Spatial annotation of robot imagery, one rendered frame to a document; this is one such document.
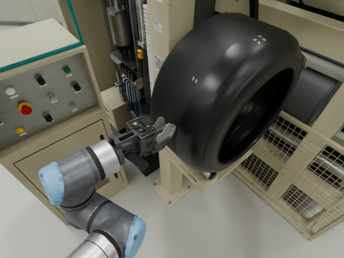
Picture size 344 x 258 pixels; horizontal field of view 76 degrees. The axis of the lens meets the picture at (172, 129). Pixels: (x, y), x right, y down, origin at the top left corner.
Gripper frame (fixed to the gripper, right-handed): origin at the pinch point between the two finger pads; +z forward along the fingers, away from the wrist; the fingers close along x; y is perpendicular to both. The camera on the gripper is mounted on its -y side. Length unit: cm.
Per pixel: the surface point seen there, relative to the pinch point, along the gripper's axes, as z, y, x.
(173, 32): 21.6, 16.1, 27.4
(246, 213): 72, -116, -22
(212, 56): 12.5, 20.6, 0.5
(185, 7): 26.2, 24.0, 27.4
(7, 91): -34, -10, 62
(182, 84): 5.2, 12.5, 3.2
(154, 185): 30, -120, 43
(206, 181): 17.0, -35.7, -8.3
